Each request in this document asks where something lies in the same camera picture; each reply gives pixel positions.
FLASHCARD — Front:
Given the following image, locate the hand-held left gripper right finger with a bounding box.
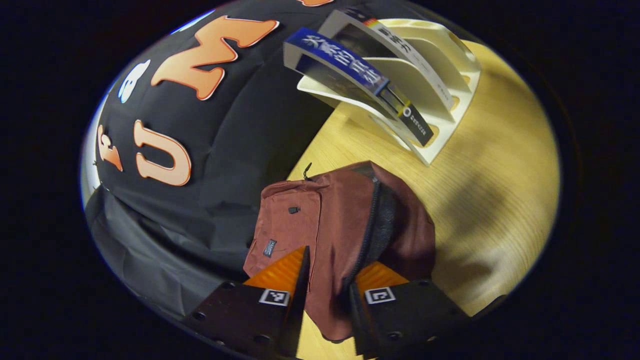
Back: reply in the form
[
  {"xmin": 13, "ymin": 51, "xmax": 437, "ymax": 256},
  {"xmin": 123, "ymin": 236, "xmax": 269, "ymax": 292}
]
[{"xmin": 347, "ymin": 260, "xmax": 471, "ymax": 358}]

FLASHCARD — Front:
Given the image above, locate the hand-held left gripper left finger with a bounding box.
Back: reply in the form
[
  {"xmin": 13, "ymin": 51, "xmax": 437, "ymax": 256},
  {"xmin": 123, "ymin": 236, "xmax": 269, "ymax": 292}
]
[{"xmin": 182, "ymin": 245, "xmax": 311, "ymax": 358}]

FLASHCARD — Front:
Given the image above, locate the maroon schoolbag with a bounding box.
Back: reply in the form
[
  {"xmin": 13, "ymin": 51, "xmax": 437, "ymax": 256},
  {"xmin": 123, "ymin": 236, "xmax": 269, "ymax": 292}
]
[{"xmin": 243, "ymin": 160, "xmax": 437, "ymax": 343}]

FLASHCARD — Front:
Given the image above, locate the blue cover book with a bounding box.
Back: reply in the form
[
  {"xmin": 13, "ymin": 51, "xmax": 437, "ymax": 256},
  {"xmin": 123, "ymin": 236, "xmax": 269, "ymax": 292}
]
[{"xmin": 283, "ymin": 27, "xmax": 435, "ymax": 147}]

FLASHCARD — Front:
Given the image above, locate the white bookshelf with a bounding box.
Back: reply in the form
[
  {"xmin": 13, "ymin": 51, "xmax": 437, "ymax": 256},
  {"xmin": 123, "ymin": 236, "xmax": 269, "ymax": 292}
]
[{"xmin": 296, "ymin": 18, "xmax": 482, "ymax": 167}]

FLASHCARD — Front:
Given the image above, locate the portrait cover book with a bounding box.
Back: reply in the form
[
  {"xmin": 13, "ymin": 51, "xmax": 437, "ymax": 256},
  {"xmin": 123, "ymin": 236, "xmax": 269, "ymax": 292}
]
[{"xmin": 318, "ymin": 7, "xmax": 456, "ymax": 113}]

